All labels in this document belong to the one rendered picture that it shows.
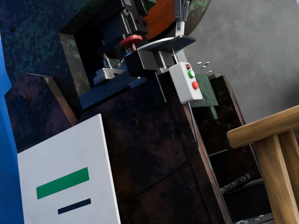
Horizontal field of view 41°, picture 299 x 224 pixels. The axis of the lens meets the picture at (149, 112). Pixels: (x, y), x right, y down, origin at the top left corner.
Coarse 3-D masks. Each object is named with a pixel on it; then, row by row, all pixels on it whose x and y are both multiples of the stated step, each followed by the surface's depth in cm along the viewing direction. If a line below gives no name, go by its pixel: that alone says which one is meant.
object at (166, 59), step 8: (176, 40) 158; (184, 40) 162; (192, 40) 165; (160, 48) 161; (168, 48) 165; (176, 48) 169; (160, 56) 164; (168, 56) 168; (160, 64) 163; (168, 64) 165
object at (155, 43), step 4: (160, 40) 157; (164, 40) 157; (168, 40) 159; (148, 44) 156; (152, 44) 157; (156, 44) 158; (160, 44) 160; (140, 48) 157; (144, 48) 158; (148, 48) 160; (152, 48) 162; (176, 52) 179; (124, 60) 164
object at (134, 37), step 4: (132, 36) 133; (136, 36) 134; (140, 36) 136; (124, 40) 135; (128, 40) 134; (132, 40) 134; (136, 40) 136; (140, 40) 137; (120, 44) 136; (124, 44) 135; (128, 44) 137; (132, 44) 136; (132, 48) 136
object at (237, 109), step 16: (224, 80) 177; (224, 96) 178; (224, 112) 178; (240, 112) 178; (208, 128) 182; (224, 128) 178; (208, 144) 183; (224, 144) 179; (224, 160) 179; (240, 160) 175; (256, 160) 172; (224, 176) 179; (240, 176) 175; (256, 176) 172; (256, 192) 172; (240, 208) 176; (256, 208) 172
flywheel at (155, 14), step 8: (160, 0) 209; (168, 0) 207; (152, 8) 212; (160, 8) 210; (168, 8) 207; (152, 16) 212; (160, 16) 210; (168, 16) 203; (152, 24) 213; (160, 24) 206; (168, 24) 204; (152, 32) 209; (160, 32) 206; (168, 32) 210; (152, 40) 213
